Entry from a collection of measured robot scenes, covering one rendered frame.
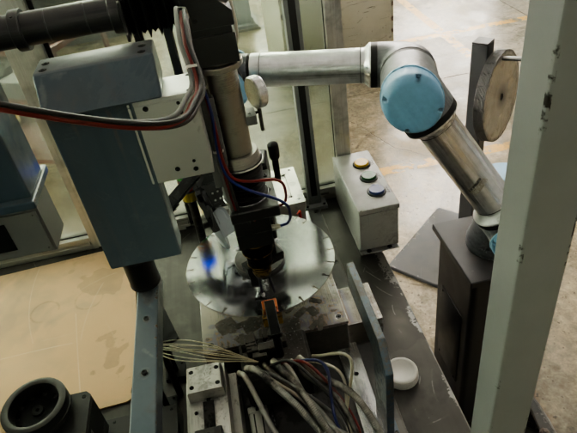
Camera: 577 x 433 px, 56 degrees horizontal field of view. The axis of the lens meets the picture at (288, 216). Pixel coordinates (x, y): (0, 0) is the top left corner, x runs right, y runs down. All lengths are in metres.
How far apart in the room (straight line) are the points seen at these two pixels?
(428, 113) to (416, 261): 1.53
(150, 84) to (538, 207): 0.49
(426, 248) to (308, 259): 1.47
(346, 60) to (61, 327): 0.97
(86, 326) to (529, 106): 1.30
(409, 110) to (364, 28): 3.40
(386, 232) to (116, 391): 0.77
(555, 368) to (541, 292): 1.81
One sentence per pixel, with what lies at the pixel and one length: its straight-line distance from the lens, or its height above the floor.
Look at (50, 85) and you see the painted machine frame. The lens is 0.75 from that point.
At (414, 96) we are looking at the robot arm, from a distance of 1.07.
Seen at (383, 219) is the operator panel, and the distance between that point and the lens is 1.44.
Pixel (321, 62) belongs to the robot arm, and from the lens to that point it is 1.21.
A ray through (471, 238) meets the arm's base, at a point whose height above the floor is 0.78.
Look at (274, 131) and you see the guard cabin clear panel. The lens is 1.57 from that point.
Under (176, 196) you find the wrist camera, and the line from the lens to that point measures 1.21.
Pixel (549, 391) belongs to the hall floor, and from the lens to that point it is 2.21.
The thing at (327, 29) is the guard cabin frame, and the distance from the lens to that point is 1.47.
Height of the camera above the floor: 1.75
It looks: 37 degrees down
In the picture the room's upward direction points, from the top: 9 degrees counter-clockwise
